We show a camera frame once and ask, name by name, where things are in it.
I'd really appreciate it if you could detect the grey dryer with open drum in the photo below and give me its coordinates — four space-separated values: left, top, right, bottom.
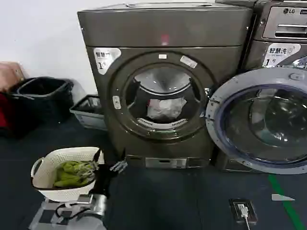
77 2 255 170

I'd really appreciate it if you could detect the clear plastic bag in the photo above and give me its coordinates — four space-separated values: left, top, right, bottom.
70 80 87 104

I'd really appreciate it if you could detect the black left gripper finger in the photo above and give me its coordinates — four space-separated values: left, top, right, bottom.
109 148 127 173
80 148 103 180

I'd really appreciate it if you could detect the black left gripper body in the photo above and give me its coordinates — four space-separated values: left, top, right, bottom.
89 163 116 198

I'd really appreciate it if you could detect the black floor socket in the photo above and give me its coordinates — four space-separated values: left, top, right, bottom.
229 198 258 224

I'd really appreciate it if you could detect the white woven laundry basket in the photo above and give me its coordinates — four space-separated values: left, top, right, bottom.
30 146 105 202

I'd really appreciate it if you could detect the grey plastic crate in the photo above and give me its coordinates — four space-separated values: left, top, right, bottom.
69 95 107 131

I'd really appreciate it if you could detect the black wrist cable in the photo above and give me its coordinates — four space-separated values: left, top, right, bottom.
55 202 85 220

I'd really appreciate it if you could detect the green cloth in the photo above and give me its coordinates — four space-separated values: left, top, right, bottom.
53 161 96 189

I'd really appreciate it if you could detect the green floor tape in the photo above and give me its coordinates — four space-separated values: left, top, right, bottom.
268 174 307 230

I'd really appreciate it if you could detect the white cloth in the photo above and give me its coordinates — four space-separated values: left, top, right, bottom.
146 97 188 120

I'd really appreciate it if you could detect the white plug with cable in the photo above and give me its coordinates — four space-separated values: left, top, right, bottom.
237 203 255 230

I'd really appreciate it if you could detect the black plastic bin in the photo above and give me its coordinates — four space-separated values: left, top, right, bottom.
9 76 74 123

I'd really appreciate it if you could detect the red bag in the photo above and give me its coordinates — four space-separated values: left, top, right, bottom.
0 92 15 138

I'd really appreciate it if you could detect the pale cardboard box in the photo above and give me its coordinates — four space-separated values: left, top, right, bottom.
0 61 26 93

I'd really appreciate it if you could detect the round glass dryer door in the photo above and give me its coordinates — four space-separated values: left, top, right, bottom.
205 68 307 174

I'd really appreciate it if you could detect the grey dryer with labels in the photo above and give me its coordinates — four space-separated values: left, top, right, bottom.
214 0 307 172

